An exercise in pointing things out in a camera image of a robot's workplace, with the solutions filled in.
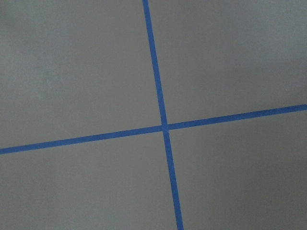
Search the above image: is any blue tape strip left crosswise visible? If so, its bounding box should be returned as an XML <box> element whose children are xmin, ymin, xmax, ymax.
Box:
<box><xmin>0</xmin><ymin>104</ymin><xmax>307</xmax><ymax>155</ymax></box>

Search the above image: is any blue tape strip left lengthwise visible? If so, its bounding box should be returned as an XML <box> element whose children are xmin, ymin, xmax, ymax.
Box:
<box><xmin>142</xmin><ymin>0</ymin><xmax>184</xmax><ymax>230</ymax></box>

